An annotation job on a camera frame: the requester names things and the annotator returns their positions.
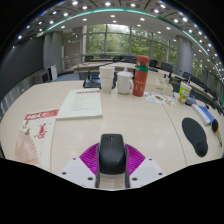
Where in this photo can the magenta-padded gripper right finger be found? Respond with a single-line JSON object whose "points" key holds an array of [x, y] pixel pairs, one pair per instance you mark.
{"points": [[136, 159]]}

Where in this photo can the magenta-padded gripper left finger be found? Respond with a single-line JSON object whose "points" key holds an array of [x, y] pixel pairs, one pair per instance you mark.
{"points": [[87, 159]]}

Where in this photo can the black computer mouse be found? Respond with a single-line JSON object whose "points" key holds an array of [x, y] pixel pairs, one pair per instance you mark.
{"points": [[112, 155]]}

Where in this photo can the black mouse pad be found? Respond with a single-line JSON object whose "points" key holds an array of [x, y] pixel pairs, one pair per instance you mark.
{"points": [[194, 133]]}

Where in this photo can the red and white poster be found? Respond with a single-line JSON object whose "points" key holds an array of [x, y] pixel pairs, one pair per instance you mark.
{"points": [[36, 136]]}

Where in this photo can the white paper booklet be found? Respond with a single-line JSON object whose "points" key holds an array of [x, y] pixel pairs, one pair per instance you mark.
{"points": [[80, 104]]}

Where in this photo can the colourful sticker sheet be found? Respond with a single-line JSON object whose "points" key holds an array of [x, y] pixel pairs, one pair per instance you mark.
{"points": [[160, 99]]}

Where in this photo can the white cardboard box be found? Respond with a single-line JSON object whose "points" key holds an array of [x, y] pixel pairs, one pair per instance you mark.
{"points": [[160, 87]]}

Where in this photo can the black conference microphone unit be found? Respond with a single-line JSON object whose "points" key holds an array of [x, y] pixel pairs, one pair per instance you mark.
{"points": [[91, 81], [190, 101]]}

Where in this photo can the blue and white book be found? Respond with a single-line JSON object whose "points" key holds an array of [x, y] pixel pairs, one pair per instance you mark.
{"points": [[203, 114]]}

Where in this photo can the red bottle with green band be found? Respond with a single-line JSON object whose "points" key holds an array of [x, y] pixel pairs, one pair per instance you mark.
{"points": [[141, 78]]}

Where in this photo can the green drink cup with straw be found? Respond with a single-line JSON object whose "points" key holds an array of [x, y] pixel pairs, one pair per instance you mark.
{"points": [[184, 93]]}

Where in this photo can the white paper cup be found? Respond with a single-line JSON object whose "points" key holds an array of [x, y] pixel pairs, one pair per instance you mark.
{"points": [[107, 80]]}

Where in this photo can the row of dark office chairs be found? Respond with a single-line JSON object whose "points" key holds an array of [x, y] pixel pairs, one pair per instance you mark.
{"points": [[163, 65]]}

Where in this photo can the ceiling spotlights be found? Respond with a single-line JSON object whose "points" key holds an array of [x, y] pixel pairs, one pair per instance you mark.
{"points": [[156, 10]]}

